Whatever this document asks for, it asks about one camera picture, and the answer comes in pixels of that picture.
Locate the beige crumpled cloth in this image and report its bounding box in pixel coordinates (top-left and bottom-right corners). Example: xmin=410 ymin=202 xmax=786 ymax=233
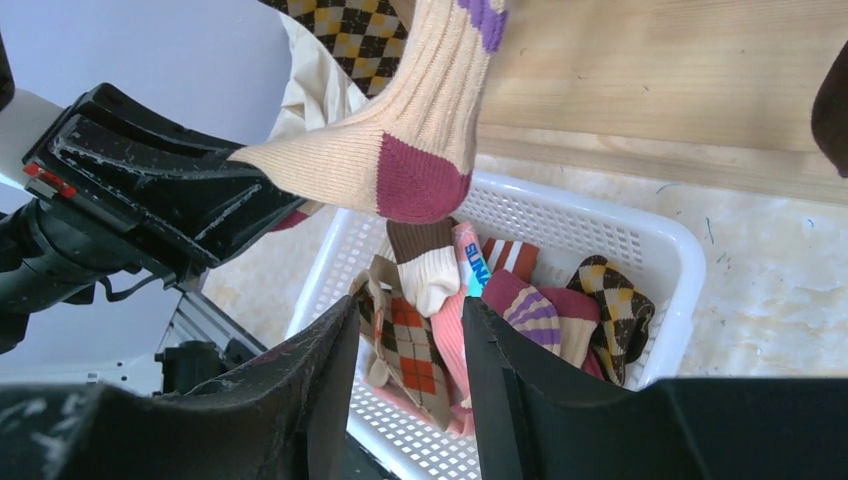
xmin=269 ymin=15 xmax=367 ymax=140

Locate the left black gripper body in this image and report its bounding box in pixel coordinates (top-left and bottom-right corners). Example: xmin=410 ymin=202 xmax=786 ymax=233
xmin=0 ymin=86 xmax=200 ymax=356

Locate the dark brown striped sock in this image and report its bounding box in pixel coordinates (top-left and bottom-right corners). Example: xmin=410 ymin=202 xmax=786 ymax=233
xmin=811 ymin=44 xmax=848 ymax=179

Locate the cream sock brown toe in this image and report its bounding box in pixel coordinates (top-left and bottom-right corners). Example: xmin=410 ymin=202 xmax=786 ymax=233
xmin=386 ymin=217 xmax=461 ymax=318

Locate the brown yellow argyle sock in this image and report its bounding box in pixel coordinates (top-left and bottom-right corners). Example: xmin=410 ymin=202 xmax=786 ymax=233
xmin=567 ymin=255 xmax=656 ymax=387

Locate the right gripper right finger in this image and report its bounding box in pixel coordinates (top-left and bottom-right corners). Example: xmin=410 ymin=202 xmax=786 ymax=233
xmin=463 ymin=298 xmax=847 ymax=479

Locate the aluminium rail frame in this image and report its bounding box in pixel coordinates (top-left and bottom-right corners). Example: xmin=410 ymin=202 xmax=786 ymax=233
xmin=1 ymin=287 xmax=265 ymax=396

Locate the grey sock with red stripes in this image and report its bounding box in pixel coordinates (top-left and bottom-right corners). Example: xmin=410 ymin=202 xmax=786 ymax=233
xmin=482 ymin=238 xmax=540 ymax=283

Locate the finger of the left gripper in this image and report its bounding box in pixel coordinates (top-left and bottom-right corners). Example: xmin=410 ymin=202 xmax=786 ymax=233
xmin=49 ymin=115 xmax=305 ymax=268
xmin=66 ymin=83 xmax=252 ymax=179

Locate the cream argyle sock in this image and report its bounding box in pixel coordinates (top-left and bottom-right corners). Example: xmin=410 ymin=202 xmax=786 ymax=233
xmin=350 ymin=255 xmax=455 ymax=431

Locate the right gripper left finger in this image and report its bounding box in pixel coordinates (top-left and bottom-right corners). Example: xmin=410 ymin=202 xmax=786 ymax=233
xmin=1 ymin=295 xmax=358 ymax=479

